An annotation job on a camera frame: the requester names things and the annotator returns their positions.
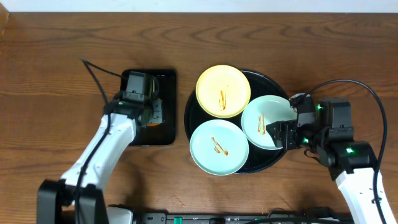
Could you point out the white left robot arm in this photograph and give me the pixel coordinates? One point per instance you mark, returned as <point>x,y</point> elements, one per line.
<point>78,196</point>

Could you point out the black rectangular tray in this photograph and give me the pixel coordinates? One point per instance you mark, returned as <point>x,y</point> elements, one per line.
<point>164,133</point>

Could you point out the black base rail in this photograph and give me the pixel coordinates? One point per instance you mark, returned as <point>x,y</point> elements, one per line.
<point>217,218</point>

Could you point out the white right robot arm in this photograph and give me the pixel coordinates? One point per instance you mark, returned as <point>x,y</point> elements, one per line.
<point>326,130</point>

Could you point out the mint green plate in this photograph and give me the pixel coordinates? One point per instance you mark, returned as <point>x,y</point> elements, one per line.
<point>259,113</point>
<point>219,147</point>

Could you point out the mint green plate front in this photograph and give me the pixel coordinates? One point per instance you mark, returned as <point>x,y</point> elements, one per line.
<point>219,147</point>

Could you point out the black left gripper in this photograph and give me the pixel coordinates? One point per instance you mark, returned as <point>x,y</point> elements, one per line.
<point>154,112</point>

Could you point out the yellow plate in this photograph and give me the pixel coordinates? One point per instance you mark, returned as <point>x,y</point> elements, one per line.
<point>223,91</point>

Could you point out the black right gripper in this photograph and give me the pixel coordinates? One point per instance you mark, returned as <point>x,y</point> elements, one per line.
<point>288,135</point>

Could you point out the orange green scrub sponge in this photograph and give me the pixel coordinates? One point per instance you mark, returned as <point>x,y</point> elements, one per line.
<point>157,114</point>

